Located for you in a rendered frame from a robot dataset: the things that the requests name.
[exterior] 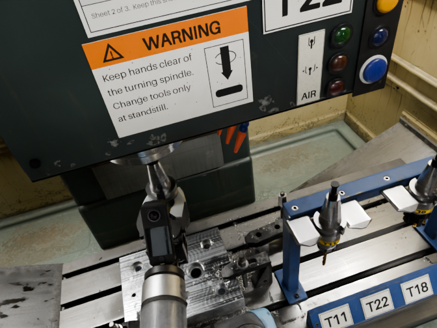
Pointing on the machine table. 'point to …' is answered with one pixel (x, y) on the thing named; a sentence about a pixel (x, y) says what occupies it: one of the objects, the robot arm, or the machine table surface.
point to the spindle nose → (147, 155)
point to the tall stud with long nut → (281, 202)
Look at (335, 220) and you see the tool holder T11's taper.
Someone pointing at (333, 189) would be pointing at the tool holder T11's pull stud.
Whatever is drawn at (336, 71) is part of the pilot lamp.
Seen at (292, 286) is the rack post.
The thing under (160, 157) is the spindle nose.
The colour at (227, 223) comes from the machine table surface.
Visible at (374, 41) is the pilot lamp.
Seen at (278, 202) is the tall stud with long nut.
